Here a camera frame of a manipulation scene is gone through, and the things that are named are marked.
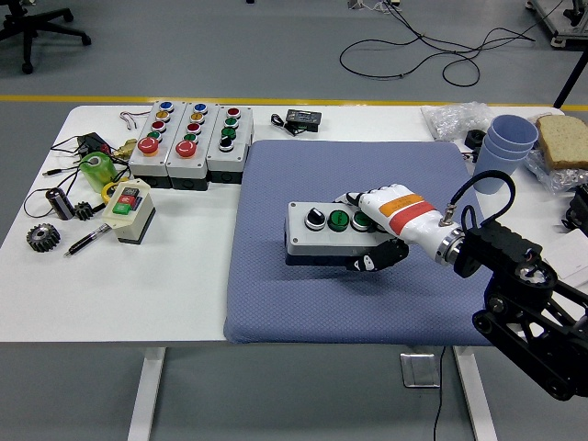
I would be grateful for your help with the white table leg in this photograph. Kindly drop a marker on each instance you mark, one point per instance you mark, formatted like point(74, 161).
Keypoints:
point(478, 399)
point(147, 395)

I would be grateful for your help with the clear plastic bag under bread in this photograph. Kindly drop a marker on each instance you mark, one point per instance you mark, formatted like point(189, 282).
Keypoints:
point(558, 179)

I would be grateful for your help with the blue-grey quilted mat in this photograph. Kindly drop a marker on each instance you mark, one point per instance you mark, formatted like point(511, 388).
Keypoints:
point(298, 303)

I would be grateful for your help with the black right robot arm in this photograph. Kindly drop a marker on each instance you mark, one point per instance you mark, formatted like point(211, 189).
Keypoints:
point(500, 243)

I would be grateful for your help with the cream red-green switch box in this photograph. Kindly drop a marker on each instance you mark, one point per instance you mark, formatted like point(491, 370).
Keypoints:
point(131, 220)

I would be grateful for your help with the black pen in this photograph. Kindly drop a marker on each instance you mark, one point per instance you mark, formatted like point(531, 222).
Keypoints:
point(89, 239)

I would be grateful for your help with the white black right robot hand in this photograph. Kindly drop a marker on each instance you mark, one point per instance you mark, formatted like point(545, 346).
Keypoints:
point(404, 211)

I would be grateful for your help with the grey four-button control box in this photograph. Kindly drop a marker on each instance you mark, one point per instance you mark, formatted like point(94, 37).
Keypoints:
point(298, 240)

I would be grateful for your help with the black round plastic part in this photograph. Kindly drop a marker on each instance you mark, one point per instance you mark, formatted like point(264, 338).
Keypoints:
point(475, 138)

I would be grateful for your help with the brass fitting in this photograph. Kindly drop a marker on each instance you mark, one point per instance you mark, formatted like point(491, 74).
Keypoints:
point(125, 149)

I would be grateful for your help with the small black gear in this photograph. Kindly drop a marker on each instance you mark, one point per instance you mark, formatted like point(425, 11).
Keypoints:
point(84, 211)

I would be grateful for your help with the black office chair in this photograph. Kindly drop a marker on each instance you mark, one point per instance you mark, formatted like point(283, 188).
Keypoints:
point(27, 27)

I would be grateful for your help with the black cylindrical capacitor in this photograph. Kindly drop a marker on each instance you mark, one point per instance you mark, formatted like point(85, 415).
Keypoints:
point(59, 204)

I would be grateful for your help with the grey five-button emergency stop box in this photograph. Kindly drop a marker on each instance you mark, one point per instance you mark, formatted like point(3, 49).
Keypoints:
point(154, 161)
point(188, 163)

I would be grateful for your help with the crumpled clear plastic bag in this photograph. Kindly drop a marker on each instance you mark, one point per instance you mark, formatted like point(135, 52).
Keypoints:
point(455, 119)

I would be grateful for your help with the metal floor socket box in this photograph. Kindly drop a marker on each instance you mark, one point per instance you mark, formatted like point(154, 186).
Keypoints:
point(420, 369)

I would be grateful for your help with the bread slice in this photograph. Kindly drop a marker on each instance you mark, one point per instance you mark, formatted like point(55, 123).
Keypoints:
point(565, 142)

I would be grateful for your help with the large steel gear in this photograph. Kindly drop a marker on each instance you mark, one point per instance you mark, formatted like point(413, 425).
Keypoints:
point(50, 241)

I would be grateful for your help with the green wrapped battery pack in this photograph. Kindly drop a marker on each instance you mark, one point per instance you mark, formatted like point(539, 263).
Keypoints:
point(101, 172)

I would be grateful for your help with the grey control box black selector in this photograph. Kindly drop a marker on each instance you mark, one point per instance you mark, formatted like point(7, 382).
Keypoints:
point(225, 156)

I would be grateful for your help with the black power adapter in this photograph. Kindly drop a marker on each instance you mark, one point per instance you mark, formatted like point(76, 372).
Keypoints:
point(92, 142)

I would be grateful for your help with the white paper sheet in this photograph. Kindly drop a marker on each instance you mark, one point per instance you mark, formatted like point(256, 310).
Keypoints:
point(574, 257)

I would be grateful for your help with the aluminium frame cart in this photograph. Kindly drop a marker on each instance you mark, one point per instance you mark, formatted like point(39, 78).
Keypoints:
point(562, 27)

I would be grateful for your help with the black metal device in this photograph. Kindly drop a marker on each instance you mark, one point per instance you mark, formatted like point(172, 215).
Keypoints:
point(580, 206)

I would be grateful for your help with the small black panel meter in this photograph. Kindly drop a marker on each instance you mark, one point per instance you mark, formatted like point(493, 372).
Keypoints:
point(302, 119)

